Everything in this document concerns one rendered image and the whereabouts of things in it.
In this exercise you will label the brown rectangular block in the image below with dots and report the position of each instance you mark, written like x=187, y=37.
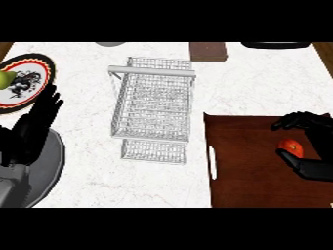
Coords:
x=208, y=51

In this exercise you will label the black appliance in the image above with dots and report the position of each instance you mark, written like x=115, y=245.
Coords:
x=276, y=45

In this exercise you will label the red tomato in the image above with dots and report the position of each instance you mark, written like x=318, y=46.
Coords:
x=292, y=146

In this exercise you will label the grey round object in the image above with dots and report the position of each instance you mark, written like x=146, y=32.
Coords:
x=109, y=44

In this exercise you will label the patterned round plate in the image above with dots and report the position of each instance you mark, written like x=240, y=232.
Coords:
x=22, y=86

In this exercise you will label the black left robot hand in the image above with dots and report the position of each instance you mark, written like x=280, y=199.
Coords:
x=34, y=125

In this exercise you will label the grey round plate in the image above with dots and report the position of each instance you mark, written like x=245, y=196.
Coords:
x=46, y=166

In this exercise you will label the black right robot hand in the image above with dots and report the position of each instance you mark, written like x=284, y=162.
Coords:
x=324, y=148

